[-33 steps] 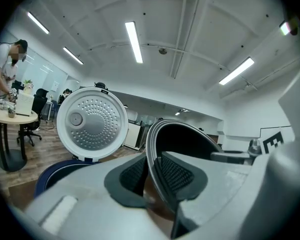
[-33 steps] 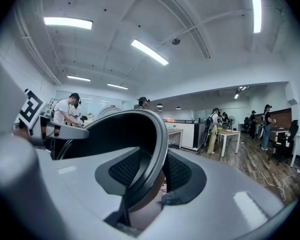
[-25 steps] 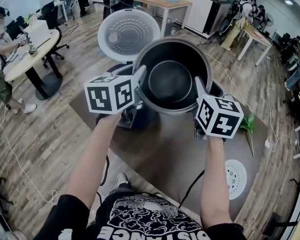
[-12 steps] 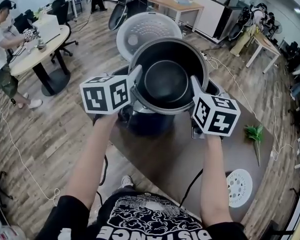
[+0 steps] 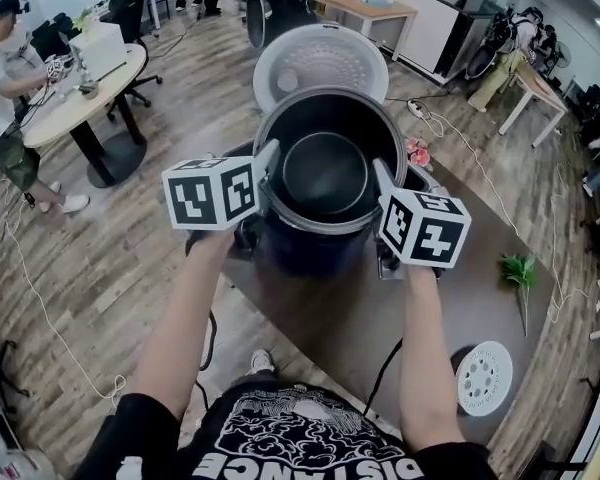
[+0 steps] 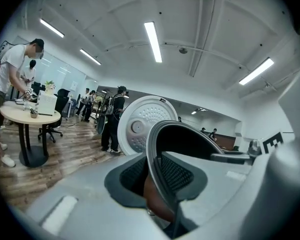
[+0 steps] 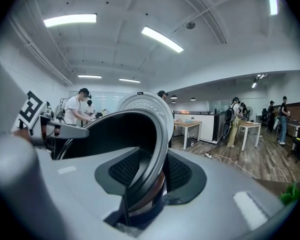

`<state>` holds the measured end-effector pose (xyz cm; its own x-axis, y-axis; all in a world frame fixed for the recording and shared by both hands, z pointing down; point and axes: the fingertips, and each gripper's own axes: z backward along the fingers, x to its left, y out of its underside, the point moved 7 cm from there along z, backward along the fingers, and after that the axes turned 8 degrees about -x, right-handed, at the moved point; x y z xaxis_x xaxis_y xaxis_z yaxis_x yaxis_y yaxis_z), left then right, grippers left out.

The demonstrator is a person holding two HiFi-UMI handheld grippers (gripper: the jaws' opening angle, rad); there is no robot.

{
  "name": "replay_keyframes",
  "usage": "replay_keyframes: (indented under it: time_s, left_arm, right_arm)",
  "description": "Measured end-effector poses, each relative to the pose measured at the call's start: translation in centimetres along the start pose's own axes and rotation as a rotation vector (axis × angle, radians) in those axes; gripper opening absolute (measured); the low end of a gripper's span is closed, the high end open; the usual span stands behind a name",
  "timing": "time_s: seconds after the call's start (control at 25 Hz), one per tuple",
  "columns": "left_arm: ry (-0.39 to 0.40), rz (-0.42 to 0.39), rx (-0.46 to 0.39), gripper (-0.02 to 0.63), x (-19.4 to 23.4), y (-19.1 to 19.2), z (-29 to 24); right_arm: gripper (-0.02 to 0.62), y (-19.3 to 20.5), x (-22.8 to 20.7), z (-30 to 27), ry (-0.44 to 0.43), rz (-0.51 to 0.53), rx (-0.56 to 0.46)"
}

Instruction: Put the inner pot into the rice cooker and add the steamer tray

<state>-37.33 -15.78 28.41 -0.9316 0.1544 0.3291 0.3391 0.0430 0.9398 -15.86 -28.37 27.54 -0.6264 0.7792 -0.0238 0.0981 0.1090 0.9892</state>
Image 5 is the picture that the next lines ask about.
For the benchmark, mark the person's left forearm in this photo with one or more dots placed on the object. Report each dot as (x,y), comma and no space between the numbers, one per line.
(180,328)

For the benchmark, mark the person's right forearm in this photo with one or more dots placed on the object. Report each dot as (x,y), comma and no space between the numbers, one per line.
(427,368)

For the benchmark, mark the white partition cabinet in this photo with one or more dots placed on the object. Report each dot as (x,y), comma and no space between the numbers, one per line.
(430,33)

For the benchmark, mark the wooden-top white table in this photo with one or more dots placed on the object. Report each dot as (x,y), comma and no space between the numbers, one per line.
(540,83)
(360,5)

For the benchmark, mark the person's black trousers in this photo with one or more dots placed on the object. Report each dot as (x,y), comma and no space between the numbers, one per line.
(260,382)

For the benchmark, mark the person's black printed t-shirt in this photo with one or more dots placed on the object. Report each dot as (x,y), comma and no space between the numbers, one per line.
(300,438)

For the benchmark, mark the black office chair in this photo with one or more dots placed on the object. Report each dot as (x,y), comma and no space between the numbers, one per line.
(130,13)

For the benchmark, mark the white steamer tray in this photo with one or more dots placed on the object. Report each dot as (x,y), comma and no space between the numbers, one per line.
(502,368)

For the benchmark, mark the white box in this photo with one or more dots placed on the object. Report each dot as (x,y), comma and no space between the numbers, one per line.
(102,48)

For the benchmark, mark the whiteboard on black stand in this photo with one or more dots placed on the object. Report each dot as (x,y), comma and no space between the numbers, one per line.
(540,460)

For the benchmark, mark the dark brown wooden table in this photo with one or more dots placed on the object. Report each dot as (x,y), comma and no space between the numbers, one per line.
(330,318)

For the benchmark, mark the round beige table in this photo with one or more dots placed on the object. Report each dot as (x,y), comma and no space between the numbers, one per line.
(80,108)

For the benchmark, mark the dark blue rice cooker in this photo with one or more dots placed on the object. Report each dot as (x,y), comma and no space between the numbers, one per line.
(330,50)

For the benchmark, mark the metal pot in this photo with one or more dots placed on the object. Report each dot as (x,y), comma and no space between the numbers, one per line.
(325,178)

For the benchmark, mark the pink flower in white pot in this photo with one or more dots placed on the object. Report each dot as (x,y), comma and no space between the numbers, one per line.
(419,155)

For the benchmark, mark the white power strip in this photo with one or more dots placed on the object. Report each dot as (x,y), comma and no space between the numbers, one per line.
(416,109)

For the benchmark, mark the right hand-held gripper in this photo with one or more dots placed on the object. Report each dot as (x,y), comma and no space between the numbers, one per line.
(437,243)

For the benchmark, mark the person's left white shoe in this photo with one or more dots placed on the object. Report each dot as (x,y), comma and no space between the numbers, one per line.
(261,360)

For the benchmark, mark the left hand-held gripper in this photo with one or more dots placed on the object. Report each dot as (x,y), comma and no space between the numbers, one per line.
(192,200)

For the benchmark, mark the green artificial leaf sprig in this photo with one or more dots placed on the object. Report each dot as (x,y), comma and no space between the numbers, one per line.
(520,270)

